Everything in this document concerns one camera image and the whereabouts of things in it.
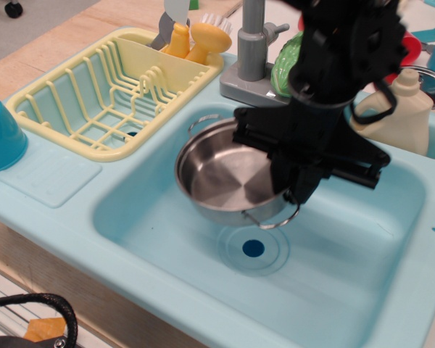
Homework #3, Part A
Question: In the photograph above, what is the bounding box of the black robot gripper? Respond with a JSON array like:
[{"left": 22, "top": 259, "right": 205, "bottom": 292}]
[{"left": 233, "top": 99, "right": 391, "bottom": 204}]

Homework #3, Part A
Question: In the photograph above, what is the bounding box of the stainless steel pot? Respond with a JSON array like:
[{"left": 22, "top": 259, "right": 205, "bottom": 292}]
[{"left": 175, "top": 115, "right": 300, "bottom": 230}]

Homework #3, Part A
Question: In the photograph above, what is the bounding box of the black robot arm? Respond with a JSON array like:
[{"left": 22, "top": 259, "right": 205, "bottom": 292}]
[{"left": 233, "top": 1, "right": 407, "bottom": 204}]

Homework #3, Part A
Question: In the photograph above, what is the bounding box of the light blue toy sink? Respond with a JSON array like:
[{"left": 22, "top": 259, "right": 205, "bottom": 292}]
[{"left": 0, "top": 80, "right": 435, "bottom": 347}]

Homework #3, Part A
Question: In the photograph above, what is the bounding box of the yellow dish drying rack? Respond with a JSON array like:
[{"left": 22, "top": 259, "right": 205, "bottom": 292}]
[{"left": 6, "top": 27, "right": 224, "bottom": 162}]

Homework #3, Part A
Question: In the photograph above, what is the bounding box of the green plastic corn toy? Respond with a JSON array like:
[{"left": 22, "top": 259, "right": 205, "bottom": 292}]
[{"left": 270, "top": 31, "right": 304, "bottom": 98}]

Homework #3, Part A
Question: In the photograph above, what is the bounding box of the grey toy faucet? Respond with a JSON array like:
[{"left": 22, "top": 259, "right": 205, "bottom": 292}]
[{"left": 220, "top": 0, "right": 290, "bottom": 107}]

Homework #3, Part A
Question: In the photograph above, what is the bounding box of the cream detergent bottle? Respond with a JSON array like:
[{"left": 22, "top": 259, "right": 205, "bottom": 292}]
[{"left": 349, "top": 68, "right": 433, "bottom": 155}]

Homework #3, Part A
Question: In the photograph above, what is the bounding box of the red lying cup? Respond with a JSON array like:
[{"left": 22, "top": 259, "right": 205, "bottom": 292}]
[{"left": 298, "top": 16, "right": 305, "bottom": 31}]

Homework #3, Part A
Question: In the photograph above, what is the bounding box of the yellow dish brush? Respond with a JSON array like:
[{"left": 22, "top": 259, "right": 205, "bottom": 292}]
[{"left": 186, "top": 13, "right": 232, "bottom": 65}]

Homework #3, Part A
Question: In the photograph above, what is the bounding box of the silver metal lid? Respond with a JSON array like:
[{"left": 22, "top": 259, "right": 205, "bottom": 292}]
[{"left": 416, "top": 66, "right": 435, "bottom": 109}]

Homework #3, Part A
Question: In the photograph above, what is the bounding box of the red tipped plastic cup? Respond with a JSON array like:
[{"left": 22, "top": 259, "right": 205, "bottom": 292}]
[{"left": 400, "top": 32, "right": 422, "bottom": 66}]

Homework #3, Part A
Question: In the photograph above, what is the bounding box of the yellow plastic bottle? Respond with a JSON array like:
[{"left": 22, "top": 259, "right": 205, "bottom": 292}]
[{"left": 161, "top": 22, "right": 190, "bottom": 59}]

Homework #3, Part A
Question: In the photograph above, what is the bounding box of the teal plastic utensil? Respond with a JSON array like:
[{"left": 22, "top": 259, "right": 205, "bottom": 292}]
[{"left": 411, "top": 28, "right": 435, "bottom": 44}]

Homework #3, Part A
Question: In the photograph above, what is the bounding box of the green block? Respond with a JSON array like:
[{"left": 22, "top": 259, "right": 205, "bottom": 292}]
[{"left": 188, "top": 0, "right": 199, "bottom": 11}]

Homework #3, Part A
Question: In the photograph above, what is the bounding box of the grey white spatula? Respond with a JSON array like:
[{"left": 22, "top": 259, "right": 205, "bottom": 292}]
[{"left": 148, "top": 0, "right": 190, "bottom": 50}]

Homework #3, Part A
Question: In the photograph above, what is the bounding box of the teal plastic bowl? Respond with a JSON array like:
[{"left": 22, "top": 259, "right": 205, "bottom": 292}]
[{"left": 0, "top": 101, "right": 28, "bottom": 171}]

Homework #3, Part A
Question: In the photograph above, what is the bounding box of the orange tape piece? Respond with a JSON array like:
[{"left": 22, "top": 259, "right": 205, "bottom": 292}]
[{"left": 23, "top": 318, "right": 66, "bottom": 342}]

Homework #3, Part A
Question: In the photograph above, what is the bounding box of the black caster wheel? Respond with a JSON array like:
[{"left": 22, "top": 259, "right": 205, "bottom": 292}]
[{"left": 4, "top": 1, "right": 23, "bottom": 19}]

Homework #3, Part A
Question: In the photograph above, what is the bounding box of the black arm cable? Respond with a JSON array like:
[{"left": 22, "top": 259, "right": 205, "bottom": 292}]
[{"left": 349, "top": 79, "right": 399, "bottom": 126}]

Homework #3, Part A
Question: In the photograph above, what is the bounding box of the black braided cable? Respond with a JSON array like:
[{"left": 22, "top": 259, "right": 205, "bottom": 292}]
[{"left": 0, "top": 292, "right": 78, "bottom": 348}]

